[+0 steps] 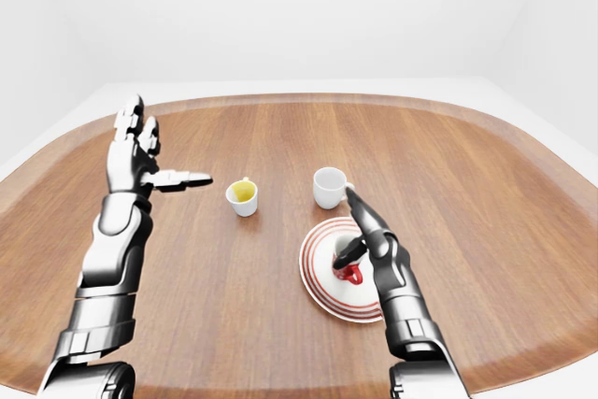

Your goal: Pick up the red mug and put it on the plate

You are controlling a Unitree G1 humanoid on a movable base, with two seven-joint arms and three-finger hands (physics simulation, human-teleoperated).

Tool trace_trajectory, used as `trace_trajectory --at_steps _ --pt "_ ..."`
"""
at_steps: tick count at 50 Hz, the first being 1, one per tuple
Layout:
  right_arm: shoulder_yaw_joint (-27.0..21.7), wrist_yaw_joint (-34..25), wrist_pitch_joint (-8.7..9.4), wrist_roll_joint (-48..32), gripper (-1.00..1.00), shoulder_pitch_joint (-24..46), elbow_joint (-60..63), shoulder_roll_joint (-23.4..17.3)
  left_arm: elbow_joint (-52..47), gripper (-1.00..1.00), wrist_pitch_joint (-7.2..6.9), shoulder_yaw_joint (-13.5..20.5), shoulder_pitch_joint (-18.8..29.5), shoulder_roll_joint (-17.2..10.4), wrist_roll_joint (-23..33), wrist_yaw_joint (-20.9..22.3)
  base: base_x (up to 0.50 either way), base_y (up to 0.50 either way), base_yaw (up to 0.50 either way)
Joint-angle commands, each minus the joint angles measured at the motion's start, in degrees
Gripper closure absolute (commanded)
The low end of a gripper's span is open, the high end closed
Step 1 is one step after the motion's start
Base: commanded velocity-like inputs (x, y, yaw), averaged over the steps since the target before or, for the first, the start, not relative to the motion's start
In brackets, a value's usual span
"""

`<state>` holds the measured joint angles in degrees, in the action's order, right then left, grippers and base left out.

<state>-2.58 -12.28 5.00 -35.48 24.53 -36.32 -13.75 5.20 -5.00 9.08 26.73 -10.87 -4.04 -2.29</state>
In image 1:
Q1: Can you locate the white plate with red rings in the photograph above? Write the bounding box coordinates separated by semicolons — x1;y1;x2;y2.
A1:
298;217;386;324

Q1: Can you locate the white mug with yellow inside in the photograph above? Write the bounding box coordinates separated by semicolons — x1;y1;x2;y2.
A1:
225;177;260;218

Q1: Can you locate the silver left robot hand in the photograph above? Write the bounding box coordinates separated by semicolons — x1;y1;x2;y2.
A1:
105;93;214;195

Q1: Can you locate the red mug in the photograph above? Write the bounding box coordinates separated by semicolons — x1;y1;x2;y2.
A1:
331;233;370;286

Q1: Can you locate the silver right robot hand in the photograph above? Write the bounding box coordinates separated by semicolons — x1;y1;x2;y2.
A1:
333;186;406;298

